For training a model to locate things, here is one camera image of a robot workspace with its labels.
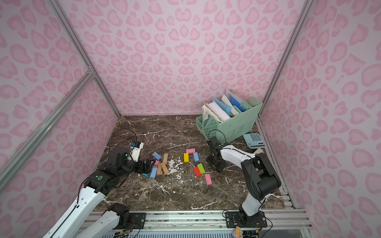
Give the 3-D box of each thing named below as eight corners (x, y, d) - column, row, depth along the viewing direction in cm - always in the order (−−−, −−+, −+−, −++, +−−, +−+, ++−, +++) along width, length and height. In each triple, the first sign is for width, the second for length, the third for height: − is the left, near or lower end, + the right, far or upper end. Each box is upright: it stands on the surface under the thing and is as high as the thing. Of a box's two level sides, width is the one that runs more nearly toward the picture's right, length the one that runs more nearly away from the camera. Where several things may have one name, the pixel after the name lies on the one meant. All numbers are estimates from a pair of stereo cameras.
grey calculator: (250, 150, 101) (251, 148, 99) (243, 136, 108) (244, 134, 106) (265, 147, 102) (266, 145, 100) (257, 134, 110) (258, 132, 108)
